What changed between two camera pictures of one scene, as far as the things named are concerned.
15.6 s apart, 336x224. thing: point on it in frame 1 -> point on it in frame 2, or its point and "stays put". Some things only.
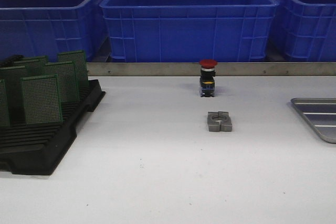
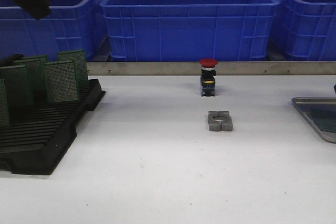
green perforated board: [67, 74] stays put
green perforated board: [4, 115] stays put
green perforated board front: [42, 99] -> [325, 119]
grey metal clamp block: [219, 121] stays put
